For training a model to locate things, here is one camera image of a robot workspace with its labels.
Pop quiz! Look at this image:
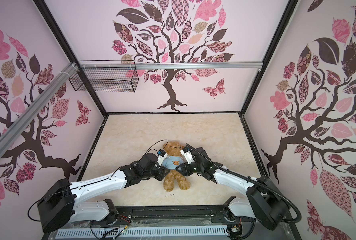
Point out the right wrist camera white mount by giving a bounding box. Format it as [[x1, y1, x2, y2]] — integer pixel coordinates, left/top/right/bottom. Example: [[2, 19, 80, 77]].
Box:
[[180, 147, 195, 165]]

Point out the white slotted cable duct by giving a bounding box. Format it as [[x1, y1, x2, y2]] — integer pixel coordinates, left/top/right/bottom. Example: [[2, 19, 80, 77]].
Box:
[[54, 226, 230, 240]]

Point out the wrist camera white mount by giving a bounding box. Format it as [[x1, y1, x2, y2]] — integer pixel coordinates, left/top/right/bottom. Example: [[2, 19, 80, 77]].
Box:
[[157, 149, 168, 168], [180, 147, 195, 165]]

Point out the left wrist camera black cable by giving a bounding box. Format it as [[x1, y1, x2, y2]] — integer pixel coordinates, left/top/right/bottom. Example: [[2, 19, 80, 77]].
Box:
[[143, 139, 170, 155]]

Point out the light blue bear hoodie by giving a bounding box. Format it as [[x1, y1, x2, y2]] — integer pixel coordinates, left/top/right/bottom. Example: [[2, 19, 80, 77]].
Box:
[[162, 156, 185, 170]]

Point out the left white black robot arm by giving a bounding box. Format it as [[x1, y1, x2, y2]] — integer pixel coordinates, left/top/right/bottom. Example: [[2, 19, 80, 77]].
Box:
[[37, 150, 169, 233]]

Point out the brown plush teddy bear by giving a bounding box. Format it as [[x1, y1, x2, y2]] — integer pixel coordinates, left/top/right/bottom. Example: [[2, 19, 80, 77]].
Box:
[[162, 142, 191, 192]]

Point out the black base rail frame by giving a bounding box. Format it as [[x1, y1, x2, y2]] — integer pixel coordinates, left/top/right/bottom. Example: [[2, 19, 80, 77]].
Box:
[[43, 205, 301, 240]]

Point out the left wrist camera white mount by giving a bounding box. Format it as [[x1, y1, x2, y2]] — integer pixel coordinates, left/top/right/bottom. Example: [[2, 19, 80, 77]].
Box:
[[157, 149, 168, 168]]

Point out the black wire basket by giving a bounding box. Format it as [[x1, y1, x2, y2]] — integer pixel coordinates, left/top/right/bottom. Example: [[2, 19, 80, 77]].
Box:
[[69, 60, 140, 93]]

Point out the aluminium rail back wall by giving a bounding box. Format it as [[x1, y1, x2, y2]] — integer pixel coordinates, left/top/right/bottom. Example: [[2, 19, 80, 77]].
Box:
[[80, 62, 263, 70]]

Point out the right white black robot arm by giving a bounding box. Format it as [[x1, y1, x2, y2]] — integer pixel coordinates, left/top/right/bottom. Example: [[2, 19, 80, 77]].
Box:
[[176, 146, 290, 231]]

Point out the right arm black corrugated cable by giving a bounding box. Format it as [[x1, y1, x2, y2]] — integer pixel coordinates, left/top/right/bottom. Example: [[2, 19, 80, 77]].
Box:
[[185, 143, 302, 224]]

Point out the aluminium rail left wall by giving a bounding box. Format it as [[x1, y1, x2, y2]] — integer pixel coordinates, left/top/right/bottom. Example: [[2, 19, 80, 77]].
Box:
[[0, 63, 78, 159]]

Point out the aluminium rail wall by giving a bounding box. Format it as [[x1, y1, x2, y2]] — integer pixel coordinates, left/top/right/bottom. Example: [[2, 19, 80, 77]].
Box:
[[0, 63, 78, 159], [80, 62, 263, 70]]

